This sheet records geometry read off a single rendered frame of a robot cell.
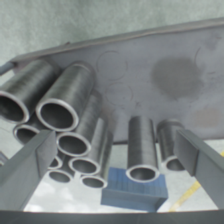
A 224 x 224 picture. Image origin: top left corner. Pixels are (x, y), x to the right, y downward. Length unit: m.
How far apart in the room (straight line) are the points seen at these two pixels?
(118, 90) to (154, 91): 0.15
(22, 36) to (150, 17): 0.69
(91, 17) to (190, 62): 0.51
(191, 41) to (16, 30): 0.87
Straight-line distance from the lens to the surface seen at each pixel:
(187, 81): 0.71
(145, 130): 0.70
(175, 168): 0.77
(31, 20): 1.00
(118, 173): 1.61
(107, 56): 0.64
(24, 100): 0.51
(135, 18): 0.86
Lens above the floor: 0.85
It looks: 50 degrees down
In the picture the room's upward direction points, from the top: 170 degrees counter-clockwise
